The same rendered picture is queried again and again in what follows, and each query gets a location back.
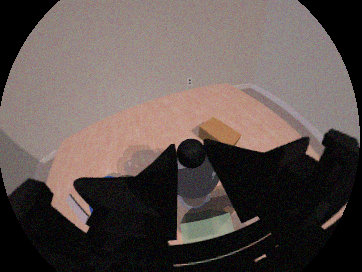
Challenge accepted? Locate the glass french press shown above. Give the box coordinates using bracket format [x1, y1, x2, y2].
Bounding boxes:
[176, 139, 220, 212]

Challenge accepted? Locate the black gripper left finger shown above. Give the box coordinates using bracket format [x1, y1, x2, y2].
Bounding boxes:
[73, 144, 178, 240]

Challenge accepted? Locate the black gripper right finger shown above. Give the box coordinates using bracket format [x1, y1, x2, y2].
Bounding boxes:
[204, 137, 310, 224]

